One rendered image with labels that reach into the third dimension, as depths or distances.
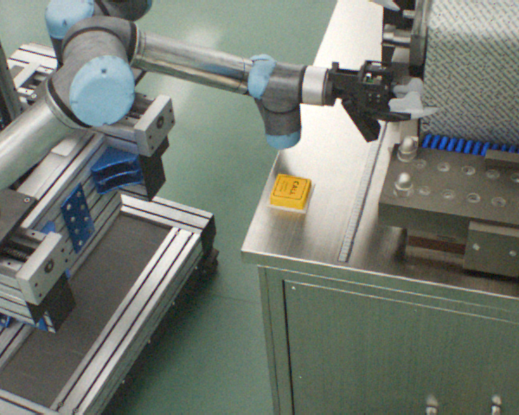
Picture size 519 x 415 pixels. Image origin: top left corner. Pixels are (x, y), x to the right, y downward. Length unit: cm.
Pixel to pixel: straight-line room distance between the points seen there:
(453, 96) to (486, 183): 17
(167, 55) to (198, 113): 164
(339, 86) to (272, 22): 212
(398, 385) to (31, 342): 107
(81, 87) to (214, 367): 128
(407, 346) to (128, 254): 110
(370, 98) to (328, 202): 24
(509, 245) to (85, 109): 78
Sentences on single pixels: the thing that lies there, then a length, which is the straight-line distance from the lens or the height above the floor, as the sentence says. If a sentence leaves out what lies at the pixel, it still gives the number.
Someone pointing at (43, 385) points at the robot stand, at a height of 21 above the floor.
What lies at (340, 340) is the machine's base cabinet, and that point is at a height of 66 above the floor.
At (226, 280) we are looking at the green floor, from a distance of 289.
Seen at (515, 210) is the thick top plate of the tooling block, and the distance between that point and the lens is 168.
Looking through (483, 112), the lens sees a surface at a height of 110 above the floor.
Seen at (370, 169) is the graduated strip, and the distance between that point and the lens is 191.
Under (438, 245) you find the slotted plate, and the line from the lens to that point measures 175.
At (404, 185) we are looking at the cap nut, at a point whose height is 106.
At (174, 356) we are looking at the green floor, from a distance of 274.
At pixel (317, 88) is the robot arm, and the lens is 174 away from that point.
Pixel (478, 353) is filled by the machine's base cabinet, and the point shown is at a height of 71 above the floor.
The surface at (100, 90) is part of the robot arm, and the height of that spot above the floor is 124.
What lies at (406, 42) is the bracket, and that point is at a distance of 178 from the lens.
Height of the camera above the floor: 225
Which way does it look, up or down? 47 degrees down
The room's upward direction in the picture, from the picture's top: 6 degrees counter-clockwise
